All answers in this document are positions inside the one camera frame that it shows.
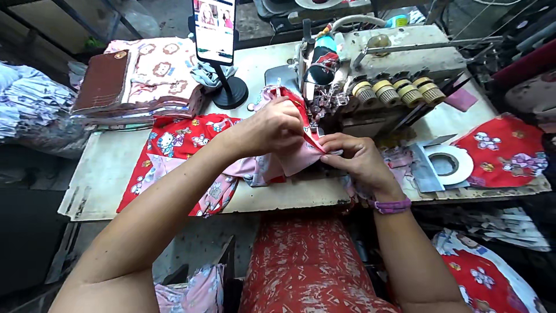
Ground person's right hand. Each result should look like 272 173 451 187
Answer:
318 132 404 202

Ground person's left hand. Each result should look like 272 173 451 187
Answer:
231 96 306 157

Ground red and pink printed garment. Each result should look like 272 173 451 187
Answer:
116 85 326 217

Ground person's left forearm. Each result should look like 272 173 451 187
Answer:
48 126 244 313

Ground person's right forearm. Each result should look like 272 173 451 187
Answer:
373 196 474 313

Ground pink crumpled fabric scraps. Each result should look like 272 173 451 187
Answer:
343 145 415 201

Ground black round phone stand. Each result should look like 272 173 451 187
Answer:
188 17 249 110

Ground grey crumpled cloth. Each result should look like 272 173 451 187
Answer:
190 61 238 93

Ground person's legs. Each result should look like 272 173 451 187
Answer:
239 213 402 313

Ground white industrial sewing machine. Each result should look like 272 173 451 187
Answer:
265 15 503 140

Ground smartphone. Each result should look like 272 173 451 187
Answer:
192 0 237 66

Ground plain pink cloth scrap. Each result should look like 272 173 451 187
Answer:
445 88 478 113

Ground white tape roll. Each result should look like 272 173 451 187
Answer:
424 145 474 186

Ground stack of folded printed fabric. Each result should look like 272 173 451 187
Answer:
72 37 205 131

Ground red rounded printed fabric piece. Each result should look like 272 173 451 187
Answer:
452 113 549 188

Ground clear plastic bag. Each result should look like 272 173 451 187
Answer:
118 0 161 40

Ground pale pink floral fabric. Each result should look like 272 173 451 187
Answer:
154 263 226 313

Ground red white printed garment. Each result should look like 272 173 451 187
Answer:
432 228 544 313

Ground pile of white fabric strips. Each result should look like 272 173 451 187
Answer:
466 207 551 253

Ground brown leather-like notebook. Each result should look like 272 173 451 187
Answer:
73 50 130 112

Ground pile of light blue garments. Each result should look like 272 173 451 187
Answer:
0 61 78 143

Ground black metal frame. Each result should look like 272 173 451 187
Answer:
0 0 144 61

